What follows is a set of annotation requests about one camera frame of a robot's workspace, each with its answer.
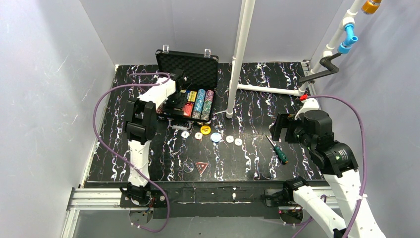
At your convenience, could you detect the red playing card deck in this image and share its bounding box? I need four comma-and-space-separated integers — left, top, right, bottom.
183, 102, 194, 118

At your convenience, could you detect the yellow big blind button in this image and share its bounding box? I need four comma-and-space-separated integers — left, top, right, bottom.
200, 125, 211, 135

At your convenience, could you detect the blue small blind button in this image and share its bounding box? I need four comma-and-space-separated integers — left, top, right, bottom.
210, 132, 222, 143

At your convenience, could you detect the triangular all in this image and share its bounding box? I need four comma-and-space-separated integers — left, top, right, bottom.
195, 162, 209, 175

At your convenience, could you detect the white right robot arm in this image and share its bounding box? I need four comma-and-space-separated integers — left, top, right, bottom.
263, 95, 384, 238

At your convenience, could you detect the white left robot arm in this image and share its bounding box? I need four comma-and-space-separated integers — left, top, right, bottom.
120, 69, 186, 201

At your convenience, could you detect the black poker set case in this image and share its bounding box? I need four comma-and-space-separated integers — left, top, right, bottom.
155, 45, 219, 123

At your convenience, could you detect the blue yellow card deck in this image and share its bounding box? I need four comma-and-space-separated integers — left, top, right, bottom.
187, 91, 198, 103

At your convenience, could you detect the red poker chip stack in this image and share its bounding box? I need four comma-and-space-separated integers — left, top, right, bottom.
156, 104, 165, 115

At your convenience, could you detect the light blue poker chip stack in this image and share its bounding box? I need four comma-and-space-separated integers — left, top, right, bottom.
193, 89, 206, 113

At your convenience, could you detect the white-grey poker chip stack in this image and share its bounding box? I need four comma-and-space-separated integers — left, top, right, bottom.
191, 112, 201, 119
201, 114, 210, 121

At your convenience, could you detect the green poker chip stack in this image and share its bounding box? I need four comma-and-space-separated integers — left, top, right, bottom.
202, 101, 212, 117

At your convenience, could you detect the purple poker chip stack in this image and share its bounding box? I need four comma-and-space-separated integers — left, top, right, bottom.
205, 90, 214, 102

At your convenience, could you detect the white one poker chip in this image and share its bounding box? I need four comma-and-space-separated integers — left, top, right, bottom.
234, 138, 243, 146
225, 135, 235, 143

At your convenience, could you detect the clear dealer button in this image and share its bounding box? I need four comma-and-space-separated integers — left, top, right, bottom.
182, 161, 195, 174

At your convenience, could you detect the blue pipe fitting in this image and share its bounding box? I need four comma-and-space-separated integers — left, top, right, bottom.
337, 23, 359, 54

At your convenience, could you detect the orange pipe fitting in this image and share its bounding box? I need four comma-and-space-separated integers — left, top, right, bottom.
361, 0, 382, 15

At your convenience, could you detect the green handle screwdriver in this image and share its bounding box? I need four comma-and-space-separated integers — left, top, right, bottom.
266, 135, 288, 164

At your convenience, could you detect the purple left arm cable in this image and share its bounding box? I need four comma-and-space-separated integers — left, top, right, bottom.
92, 72, 171, 233

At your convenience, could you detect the black clamp handle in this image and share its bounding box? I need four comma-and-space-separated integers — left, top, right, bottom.
298, 52, 342, 84

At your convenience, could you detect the white PVC pipe frame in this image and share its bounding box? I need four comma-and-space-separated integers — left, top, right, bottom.
225, 0, 364, 119

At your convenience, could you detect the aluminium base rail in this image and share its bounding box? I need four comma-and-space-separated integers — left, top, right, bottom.
60, 187, 345, 238

